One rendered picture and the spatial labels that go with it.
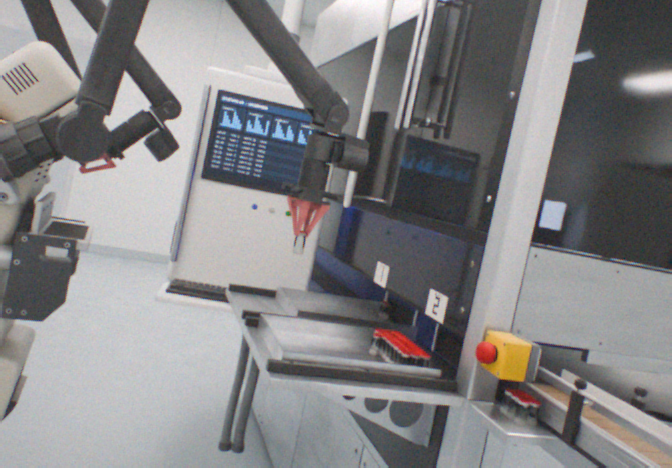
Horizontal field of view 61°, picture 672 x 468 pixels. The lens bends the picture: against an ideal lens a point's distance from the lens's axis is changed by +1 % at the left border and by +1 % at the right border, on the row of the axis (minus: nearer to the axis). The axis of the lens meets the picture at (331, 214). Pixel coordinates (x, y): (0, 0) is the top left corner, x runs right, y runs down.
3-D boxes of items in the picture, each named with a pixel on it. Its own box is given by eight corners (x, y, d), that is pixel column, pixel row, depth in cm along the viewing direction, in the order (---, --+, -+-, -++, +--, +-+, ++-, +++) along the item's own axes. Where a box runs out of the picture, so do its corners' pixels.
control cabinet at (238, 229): (300, 293, 223) (342, 95, 219) (306, 305, 204) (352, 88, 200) (169, 270, 215) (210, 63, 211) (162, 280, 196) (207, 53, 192)
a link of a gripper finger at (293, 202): (324, 242, 114) (335, 196, 114) (293, 237, 110) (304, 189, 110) (308, 236, 120) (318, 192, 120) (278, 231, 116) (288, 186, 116)
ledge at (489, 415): (525, 416, 117) (527, 408, 117) (569, 449, 105) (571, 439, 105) (466, 411, 113) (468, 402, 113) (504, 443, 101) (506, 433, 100)
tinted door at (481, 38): (406, 211, 159) (453, 0, 156) (493, 234, 118) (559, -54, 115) (404, 211, 159) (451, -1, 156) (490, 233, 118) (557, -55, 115)
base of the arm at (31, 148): (-11, 132, 97) (-28, 131, 86) (37, 113, 99) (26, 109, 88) (16, 178, 99) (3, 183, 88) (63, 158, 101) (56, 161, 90)
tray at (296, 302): (380, 312, 179) (382, 302, 179) (415, 339, 154) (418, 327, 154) (275, 297, 169) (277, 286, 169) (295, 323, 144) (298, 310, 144)
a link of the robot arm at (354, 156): (315, 99, 116) (332, 103, 109) (363, 114, 121) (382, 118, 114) (300, 156, 118) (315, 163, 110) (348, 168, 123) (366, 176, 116)
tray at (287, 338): (389, 344, 143) (392, 331, 143) (438, 386, 118) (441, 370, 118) (257, 328, 133) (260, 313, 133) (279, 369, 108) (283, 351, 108)
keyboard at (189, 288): (287, 303, 199) (288, 296, 199) (290, 313, 185) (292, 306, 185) (170, 283, 192) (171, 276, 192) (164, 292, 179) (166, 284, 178)
